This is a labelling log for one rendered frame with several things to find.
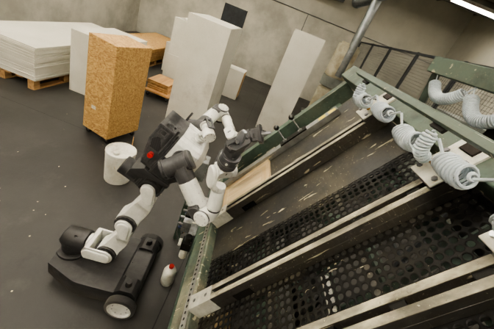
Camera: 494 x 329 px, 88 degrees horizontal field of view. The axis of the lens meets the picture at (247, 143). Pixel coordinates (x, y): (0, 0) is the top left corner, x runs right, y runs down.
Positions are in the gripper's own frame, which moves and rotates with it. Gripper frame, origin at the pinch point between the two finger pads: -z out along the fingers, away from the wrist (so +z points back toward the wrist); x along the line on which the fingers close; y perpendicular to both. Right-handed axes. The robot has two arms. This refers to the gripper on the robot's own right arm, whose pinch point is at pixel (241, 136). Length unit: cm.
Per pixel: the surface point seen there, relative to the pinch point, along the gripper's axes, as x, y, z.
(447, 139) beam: 24, 50, -37
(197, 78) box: 179, -185, 144
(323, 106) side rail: 99, -1, 15
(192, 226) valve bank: 8, -3, 93
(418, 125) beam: 34, 43, -32
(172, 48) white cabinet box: 275, -356, 212
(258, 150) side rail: 74, -14, 65
